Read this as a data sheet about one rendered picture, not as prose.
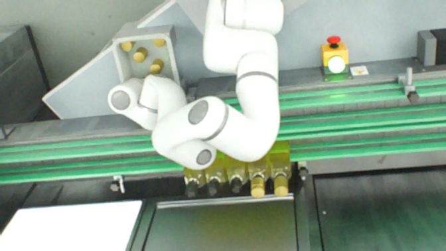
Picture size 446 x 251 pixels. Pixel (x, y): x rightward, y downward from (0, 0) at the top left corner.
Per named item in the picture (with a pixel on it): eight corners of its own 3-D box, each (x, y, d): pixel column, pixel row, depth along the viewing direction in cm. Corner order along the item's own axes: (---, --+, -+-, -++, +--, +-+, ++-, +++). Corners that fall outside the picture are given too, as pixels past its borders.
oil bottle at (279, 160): (270, 144, 150) (271, 186, 131) (268, 127, 147) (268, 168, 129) (289, 142, 149) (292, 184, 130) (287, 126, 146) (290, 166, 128)
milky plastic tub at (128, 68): (134, 97, 160) (127, 109, 152) (117, 30, 149) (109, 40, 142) (187, 91, 158) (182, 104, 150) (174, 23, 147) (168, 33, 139)
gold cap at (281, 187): (290, 182, 127) (291, 192, 123) (280, 189, 129) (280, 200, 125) (281, 173, 126) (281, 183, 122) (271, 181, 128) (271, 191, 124)
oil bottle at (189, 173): (194, 150, 153) (184, 192, 134) (191, 135, 150) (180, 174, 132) (212, 149, 152) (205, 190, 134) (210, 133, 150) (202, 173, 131)
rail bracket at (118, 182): (123, 177, 160) (112, 202, 149) (118, 159, 157) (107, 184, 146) (135, 176, 160) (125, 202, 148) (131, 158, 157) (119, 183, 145)
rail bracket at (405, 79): (393, 82, 138) (405, 103, 126) (394, 57, 134) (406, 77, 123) (408, 80, 137) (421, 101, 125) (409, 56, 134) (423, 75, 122)
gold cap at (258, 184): (262, 190, 129) (262, 200, 125) (249, 186, 129) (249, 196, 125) (266, 178, 127) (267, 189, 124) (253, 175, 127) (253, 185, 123)
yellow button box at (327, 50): (321, 65, 150) (324, 75, 144) (320, 42, 147) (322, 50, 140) (345, 63, 149) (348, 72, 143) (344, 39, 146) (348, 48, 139)
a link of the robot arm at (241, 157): (251, 59, 95) (249, 123, 87) (294, 92, 103) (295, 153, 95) (200, 85, 103) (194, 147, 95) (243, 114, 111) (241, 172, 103)
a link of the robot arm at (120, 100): (166, 101, 122) (157, 136, 125) (176, 93, 132) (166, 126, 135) (109, 82, 123) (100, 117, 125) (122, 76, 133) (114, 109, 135)
